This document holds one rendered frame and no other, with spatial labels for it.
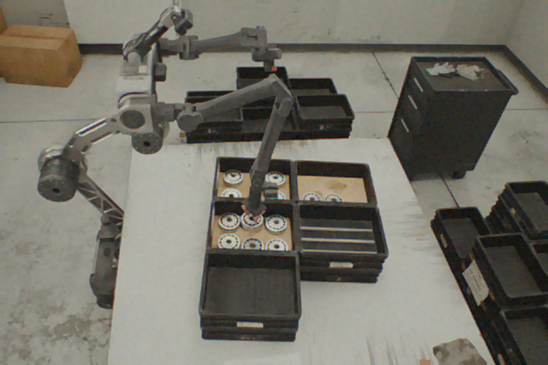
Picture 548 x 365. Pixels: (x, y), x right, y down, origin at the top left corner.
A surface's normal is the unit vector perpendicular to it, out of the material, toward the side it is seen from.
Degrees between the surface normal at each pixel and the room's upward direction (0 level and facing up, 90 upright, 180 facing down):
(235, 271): 0
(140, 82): 0
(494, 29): 90
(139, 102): 0
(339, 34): 90
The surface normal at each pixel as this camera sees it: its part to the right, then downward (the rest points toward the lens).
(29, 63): -0.05, 0.69
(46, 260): 0.07, -0.71
